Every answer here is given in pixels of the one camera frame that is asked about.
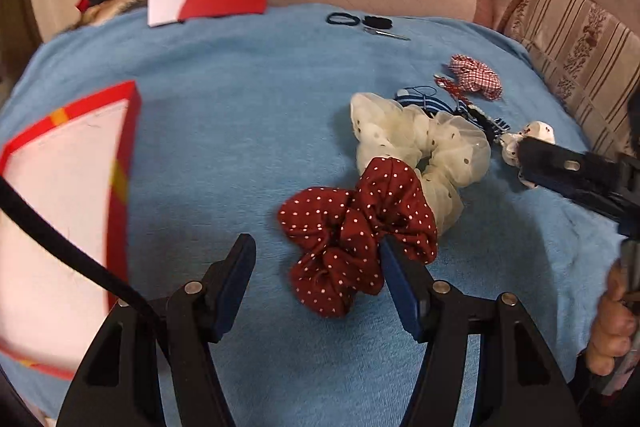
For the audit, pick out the dark red polka-dot scrunchie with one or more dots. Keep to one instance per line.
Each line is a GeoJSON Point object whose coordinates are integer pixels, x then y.
{"type": "Point", "coordinates": [338, 233]}

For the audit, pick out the beige patterned scarf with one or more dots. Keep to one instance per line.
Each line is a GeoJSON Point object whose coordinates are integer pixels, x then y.
{"type": "Point", "coordinates": [99, 14]}

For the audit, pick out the red gift box tray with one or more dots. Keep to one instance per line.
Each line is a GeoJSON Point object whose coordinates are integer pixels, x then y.
{"type": "Point", "coordinates": [72, 167]}

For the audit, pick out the person's right hand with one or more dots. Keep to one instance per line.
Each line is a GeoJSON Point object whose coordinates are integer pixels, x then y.
{"type": "Point", "coordinates": [613, 326]}

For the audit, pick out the black hair claw clip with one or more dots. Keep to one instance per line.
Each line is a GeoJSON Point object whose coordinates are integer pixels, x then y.
{"type": "Point", "coordinates": [494, 128]}

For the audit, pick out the striped floral side cushion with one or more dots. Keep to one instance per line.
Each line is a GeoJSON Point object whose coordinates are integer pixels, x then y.
{"type": "Point", "coordinates": [588, 59]}

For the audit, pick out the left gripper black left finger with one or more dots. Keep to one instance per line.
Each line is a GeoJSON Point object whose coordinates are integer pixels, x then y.
{"type": "Point", "coordinates": [197, 315]}

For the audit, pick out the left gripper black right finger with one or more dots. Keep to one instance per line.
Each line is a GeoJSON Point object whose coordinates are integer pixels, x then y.
{"type": "Point", "coordinates": [436, 319]}

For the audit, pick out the light blue towel blanket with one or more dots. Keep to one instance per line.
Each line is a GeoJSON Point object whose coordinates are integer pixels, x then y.
{"type": "Point", "coordinates": [239, 114]}

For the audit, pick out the cream sheer dotted scrunchie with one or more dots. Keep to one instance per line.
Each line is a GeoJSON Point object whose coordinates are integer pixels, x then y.
{"type": "Point", "coordinates": [446, 152]}

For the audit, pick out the red white checkered scrunchie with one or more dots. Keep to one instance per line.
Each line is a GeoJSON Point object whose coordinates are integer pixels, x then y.
{"type": "Point", "coordinates": [475, 77]}

